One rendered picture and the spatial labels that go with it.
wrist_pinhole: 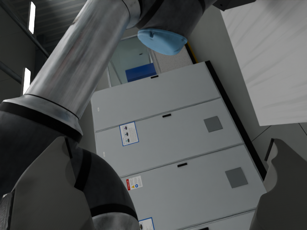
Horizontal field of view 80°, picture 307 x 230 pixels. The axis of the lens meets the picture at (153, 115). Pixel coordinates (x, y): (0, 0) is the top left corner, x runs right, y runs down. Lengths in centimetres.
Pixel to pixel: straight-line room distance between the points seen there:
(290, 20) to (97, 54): 48
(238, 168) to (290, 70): 228
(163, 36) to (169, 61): 377
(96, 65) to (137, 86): 298
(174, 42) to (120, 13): 14
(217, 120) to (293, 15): 246
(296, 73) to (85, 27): 53
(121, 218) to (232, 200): 253
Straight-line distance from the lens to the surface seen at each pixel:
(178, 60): 422
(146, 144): 282
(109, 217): 27
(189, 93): 315
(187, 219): 268
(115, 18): 38
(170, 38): 46
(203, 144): 281
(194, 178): 270
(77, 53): 32
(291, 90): 65
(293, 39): 62
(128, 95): 325
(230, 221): 275
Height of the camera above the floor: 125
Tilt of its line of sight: level
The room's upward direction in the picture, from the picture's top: 106 degrees counter-clockwise
